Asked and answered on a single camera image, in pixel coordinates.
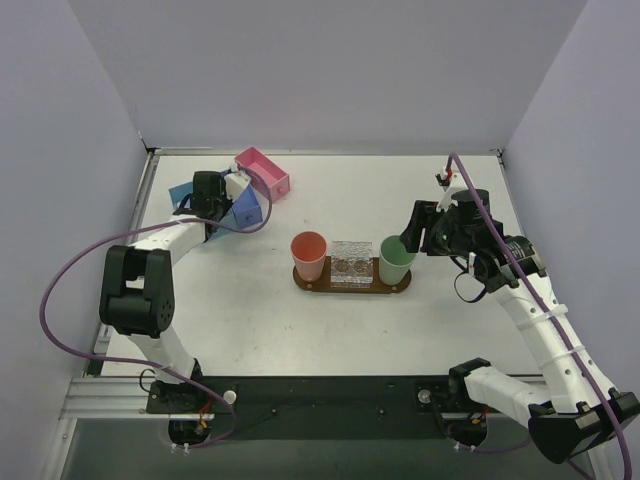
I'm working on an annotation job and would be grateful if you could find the pink plastic cup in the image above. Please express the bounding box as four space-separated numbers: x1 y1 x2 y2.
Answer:
290 231 328 282

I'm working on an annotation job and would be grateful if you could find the clear textured plastic box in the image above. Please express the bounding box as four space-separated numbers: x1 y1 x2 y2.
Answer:
330 241 373 285

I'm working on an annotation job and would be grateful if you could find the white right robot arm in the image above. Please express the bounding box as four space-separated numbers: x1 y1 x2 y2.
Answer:
400 189 639 464

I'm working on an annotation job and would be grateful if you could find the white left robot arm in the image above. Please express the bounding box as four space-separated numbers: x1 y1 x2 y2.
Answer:
99 171 232 412

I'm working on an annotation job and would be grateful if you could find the oval wooden tray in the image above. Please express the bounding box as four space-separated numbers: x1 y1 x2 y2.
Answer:
292 256 412 295

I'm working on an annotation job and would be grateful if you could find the blue compartment organizer box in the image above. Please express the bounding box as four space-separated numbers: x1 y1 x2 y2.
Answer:
168 182 263 230

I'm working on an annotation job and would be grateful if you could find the pink drawer box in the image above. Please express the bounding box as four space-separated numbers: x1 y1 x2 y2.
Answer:
235 147 290 202

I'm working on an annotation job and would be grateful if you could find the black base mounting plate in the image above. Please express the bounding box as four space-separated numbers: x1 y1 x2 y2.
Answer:
146 375 490 445

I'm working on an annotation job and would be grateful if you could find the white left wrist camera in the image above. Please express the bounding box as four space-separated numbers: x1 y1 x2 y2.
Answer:
224 171 251 202

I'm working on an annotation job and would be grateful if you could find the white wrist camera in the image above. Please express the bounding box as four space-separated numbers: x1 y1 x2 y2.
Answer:
224 171 251 202
436 167 468 212

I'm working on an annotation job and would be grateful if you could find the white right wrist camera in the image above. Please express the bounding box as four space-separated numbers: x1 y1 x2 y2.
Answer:
436 167 468 212

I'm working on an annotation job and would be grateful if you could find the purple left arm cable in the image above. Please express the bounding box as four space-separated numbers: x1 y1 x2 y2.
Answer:
39 169 274 449

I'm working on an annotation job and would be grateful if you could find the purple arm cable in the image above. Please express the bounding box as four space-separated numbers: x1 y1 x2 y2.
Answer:
39 169 274 449
446 152 631 480

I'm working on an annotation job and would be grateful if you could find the aluminium frame rail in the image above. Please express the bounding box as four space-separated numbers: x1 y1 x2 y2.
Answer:
60 377 148 420

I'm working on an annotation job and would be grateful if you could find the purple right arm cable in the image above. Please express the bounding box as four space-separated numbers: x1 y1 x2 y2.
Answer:
446 152 631 480

